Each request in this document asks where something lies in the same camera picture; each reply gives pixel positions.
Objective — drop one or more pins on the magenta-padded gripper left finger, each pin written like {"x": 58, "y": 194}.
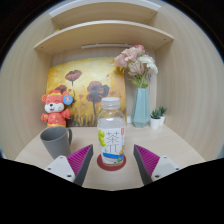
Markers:
{"x": 61, "y": 166}

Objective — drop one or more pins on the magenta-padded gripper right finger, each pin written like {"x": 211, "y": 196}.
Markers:
{"x": 163, "y": 166}

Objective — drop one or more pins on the clear plastic drink bottle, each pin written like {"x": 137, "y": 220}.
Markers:
{"x": 111, "y": 133}

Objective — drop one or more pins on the grey textured mug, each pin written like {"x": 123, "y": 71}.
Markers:
{"x": 55, "y": 141}

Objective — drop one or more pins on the small succulent in white pot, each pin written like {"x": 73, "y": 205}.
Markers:
{"x": 155, "y": 123}
{"x": 162, "y": 116}

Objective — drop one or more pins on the flat round red coaster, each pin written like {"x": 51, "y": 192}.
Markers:
{"x": 111, "y": 167}

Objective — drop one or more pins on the red plush mouse toy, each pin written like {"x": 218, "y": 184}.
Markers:
{"x": 55, "y": 111}

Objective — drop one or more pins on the teal faceted vase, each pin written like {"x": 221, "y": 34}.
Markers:
{"x": 140, "y": 110}

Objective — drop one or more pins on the yellow poppy flower painting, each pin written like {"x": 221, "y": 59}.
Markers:
{"x": 90, "y": 71}

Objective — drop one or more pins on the pink and white flower bouquet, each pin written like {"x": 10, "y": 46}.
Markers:
{"x": 135, "y": 63}

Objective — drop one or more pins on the white light bar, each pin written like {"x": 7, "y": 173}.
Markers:
{"x": 106, "y": 46}

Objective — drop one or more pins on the light wood shelf unit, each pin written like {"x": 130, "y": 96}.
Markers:
{"x": 106, "y": 33}

